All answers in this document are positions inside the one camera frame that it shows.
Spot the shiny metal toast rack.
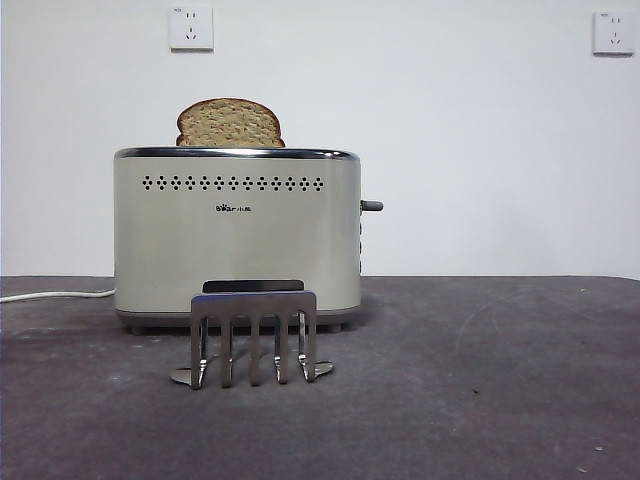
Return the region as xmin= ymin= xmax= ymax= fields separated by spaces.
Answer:
xmin=168 ymin=278 xmax=335 ymax=390

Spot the brown wholegrain bread slice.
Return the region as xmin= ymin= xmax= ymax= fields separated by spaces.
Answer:
xmin=174 ymin=97 xmax=287 ymax=149

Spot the white wall socket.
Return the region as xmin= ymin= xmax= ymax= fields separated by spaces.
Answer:
xmin=592 ymin=10 xmax=636 ymax=57
xmin=167 ymin=5 xmax=215 ymax=53

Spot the white power cable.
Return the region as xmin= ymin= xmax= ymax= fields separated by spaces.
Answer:
xmin=0 ymin=288 xmax=116 ymax=304

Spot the cream two-slot toaster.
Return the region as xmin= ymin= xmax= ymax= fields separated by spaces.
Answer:
xmin=112 ymin=146 xmax=362 ymax=335

